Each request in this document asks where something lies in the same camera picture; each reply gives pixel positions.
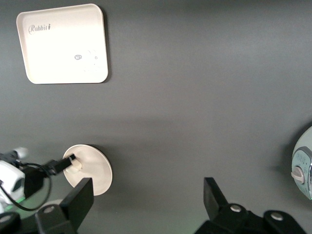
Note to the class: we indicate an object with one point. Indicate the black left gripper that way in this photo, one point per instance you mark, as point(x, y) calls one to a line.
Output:
point(34, 182)

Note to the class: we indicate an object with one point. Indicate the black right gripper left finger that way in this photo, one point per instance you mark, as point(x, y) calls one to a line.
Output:
point(78, 197)

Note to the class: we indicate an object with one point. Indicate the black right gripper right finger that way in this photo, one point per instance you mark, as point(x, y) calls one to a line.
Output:
point(217, 197)

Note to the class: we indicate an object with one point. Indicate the white bun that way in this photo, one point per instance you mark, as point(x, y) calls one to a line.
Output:
point(76, 168)

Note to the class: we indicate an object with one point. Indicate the round cream plate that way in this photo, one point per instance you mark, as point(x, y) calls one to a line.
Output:
point(97, 170)

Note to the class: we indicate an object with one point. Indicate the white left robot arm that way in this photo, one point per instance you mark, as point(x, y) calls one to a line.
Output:
point(9, 171)

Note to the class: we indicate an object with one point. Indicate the cream rabbit print tray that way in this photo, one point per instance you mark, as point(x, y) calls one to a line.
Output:
point(63, 46)

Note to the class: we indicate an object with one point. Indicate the silver rice cooker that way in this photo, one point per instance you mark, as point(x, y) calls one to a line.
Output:
point(303, 168)

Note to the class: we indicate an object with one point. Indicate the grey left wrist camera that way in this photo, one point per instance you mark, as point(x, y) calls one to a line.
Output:
point(17, 152)

